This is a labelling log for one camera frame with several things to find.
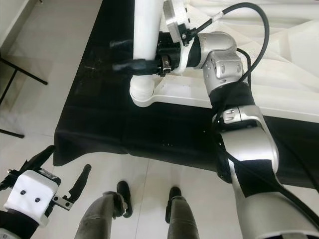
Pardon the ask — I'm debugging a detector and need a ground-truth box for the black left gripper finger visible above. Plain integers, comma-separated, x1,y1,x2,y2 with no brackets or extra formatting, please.
67,164,92,206
24,144,56,176

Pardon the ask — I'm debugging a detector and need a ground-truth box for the white plastic table leg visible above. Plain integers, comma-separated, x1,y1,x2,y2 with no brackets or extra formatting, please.
130,0,164,100

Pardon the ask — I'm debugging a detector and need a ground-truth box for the black chair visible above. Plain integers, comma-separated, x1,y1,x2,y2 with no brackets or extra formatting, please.
0,59,48,139

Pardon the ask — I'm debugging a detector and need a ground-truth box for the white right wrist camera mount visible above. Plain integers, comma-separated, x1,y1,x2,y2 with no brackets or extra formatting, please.
163,0,202,70

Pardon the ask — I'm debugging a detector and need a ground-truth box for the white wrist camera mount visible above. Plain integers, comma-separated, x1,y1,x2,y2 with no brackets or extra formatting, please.
163,0,202,70
4,169,61,230

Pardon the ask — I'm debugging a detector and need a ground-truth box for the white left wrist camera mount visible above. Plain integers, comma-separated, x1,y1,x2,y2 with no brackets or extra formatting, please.
4,169,61,230

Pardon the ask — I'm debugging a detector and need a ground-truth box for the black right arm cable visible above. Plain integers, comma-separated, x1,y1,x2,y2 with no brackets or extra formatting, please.
184,2,319,230

